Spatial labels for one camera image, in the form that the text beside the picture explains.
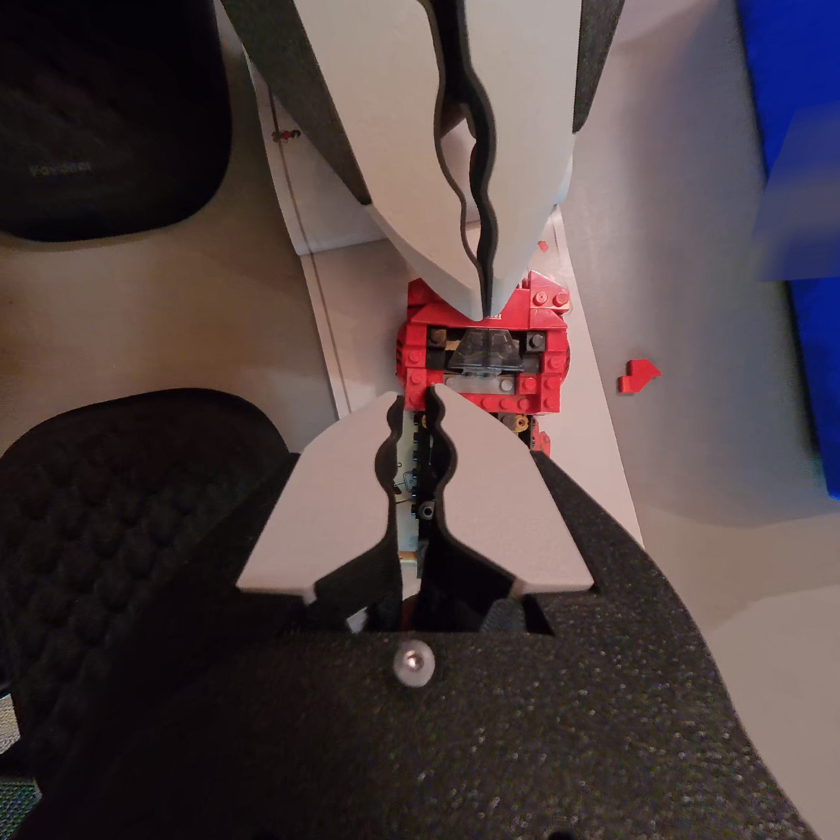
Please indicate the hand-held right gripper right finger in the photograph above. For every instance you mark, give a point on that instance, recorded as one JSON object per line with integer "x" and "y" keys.
{"x": 518, "y": 525}

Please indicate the white instruction booklet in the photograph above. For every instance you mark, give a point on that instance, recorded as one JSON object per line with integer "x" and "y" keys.
{"x": 341, "y": 295}

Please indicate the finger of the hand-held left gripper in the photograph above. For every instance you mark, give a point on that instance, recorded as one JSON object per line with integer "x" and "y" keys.
{"x": 531, "y": 98}
{"x": 367, "y": 98}

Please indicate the angled red lego piece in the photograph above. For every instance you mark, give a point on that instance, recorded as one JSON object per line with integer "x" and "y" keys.
{"x": 635, "y": 379}

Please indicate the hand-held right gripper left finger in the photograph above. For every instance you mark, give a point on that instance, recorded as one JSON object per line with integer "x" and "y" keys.
{"x": 321, "y": 525}

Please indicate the red lego car body section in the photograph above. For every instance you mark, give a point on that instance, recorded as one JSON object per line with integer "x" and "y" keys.
{"x": 544, "y": 315}

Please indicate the blue plastic bin with divider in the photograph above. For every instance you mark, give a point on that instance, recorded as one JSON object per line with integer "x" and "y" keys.
{"x": 800, "y": 39}

